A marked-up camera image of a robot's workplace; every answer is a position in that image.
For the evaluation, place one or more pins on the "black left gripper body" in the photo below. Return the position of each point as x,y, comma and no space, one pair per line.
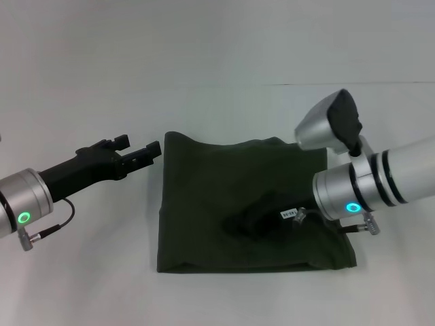
81,173

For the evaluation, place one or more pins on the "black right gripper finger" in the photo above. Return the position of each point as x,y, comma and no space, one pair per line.
241,224

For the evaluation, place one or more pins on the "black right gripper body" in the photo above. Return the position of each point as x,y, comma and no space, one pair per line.
268,220

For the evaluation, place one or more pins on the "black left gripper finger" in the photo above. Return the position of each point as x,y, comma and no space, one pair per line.
120,141
142,158

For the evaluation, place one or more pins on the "dark green FREE t-shirt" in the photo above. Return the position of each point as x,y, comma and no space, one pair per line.
210,203

